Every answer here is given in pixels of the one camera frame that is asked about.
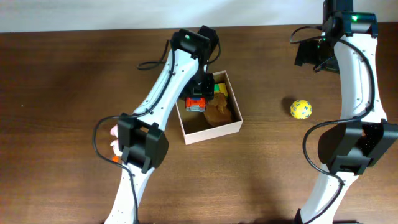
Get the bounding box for red grey toy truck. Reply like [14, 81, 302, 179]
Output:
[185, 97, 206, 113]

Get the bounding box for left black cable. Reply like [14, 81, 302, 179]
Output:
[92, 39, 222, 224]

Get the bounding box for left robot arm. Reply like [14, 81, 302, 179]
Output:
[105, 26, 221, 223]

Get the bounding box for white open cardboard box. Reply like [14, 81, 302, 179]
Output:
[175, 70, 243, 145]

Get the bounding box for pink white duck toy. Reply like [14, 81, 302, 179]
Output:
[110, 125, 122, 162]

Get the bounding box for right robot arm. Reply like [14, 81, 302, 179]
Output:
[294, 0, 397, 223]

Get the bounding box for brown plush toy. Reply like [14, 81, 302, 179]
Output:
[204, 93, 233, 127]

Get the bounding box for yellow ball blue letters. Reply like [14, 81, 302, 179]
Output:
[290, 100, 312, 119]

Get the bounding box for multicolour puzzle cube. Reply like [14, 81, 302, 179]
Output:
[214, 83, 228, 97]

